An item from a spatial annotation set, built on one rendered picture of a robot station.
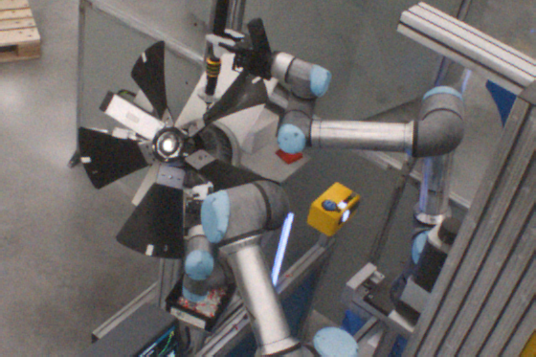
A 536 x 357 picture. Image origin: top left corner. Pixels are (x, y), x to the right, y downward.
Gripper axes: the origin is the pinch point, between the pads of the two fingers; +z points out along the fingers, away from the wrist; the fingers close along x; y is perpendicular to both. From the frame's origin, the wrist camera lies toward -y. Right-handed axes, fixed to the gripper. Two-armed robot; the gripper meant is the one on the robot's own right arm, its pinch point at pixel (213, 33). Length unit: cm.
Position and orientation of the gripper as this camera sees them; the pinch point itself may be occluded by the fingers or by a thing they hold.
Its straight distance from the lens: 225.2
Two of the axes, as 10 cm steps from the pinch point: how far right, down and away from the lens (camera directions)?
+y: -1.3, 7.5, 6.5
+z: -8.8, -4.0, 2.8
